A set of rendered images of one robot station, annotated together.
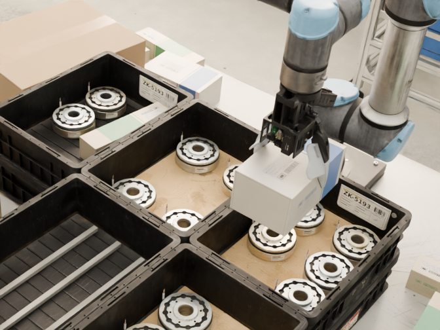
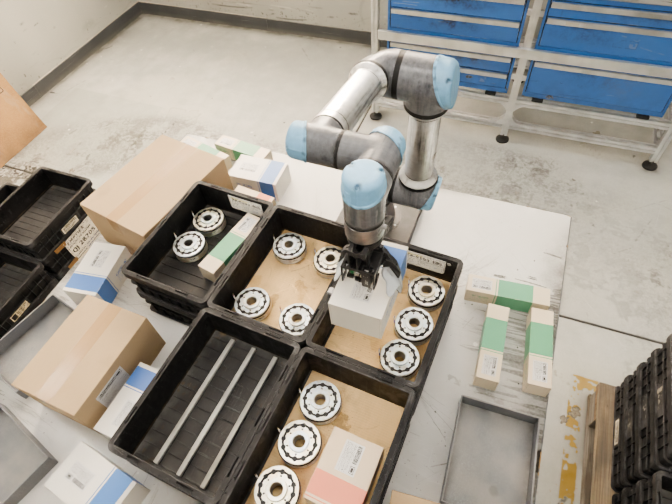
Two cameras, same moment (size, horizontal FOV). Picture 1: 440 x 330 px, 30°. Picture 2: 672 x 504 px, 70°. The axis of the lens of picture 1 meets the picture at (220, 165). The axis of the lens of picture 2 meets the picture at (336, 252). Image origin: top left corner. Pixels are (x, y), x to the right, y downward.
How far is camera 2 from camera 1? 0.61 m
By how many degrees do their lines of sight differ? 14
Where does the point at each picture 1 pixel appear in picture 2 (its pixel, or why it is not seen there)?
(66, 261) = (219, 377)
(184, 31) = (249, 102)
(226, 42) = (279, 102)
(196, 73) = (268, 168)
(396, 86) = (425, 161)
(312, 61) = (372, 222)
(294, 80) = (360, 238)
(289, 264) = not seen: hidden behind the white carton
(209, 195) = (308, 280)
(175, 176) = (279, 271)
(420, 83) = not seen: hidden behind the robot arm
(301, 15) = (353, 192)
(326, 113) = not seen: hidden behind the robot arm
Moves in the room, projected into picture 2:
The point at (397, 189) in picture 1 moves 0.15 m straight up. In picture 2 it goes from (436, 216) to (440, 186)
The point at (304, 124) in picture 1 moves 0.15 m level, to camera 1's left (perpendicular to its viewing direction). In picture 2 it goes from (376, 261) to (300, 274)
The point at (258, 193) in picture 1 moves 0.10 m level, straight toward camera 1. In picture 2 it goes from (352, 316) to (358, 359)
